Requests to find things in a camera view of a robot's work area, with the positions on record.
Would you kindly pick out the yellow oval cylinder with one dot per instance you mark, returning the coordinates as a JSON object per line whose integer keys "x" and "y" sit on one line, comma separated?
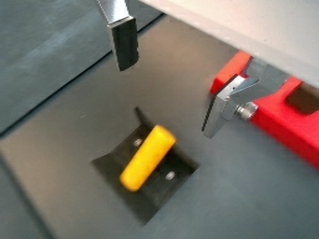
{"x": 147, "y": 158}

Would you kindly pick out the brown block peg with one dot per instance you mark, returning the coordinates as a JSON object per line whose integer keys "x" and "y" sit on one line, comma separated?
{"x": 303, "y": 99}

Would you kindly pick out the black curved fixture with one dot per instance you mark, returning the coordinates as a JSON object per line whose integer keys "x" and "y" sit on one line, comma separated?
{"x": 171, "y": 173}

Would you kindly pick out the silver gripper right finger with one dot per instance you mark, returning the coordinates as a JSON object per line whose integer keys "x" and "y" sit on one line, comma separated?
{"x": 234, "y": 99}

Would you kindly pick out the red peg board base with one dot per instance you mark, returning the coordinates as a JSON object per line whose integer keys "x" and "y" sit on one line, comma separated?
{"x": 293, "y": 128}

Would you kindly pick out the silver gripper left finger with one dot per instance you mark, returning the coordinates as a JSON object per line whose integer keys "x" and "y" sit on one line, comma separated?
{"x": 122, "y": 31}

